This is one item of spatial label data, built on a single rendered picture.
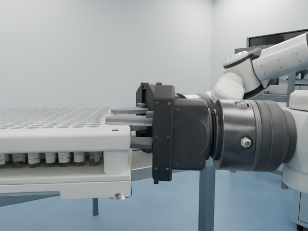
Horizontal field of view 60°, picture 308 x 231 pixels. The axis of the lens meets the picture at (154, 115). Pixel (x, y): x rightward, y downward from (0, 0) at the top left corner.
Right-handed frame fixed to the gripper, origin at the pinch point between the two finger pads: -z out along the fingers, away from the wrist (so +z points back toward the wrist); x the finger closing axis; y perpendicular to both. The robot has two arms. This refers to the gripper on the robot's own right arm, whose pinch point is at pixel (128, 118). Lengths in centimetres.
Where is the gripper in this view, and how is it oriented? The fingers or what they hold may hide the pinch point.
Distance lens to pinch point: 46.2
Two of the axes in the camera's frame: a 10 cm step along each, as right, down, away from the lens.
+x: -0.2, 9.9, 1.3
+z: 8.1, -0.6, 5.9
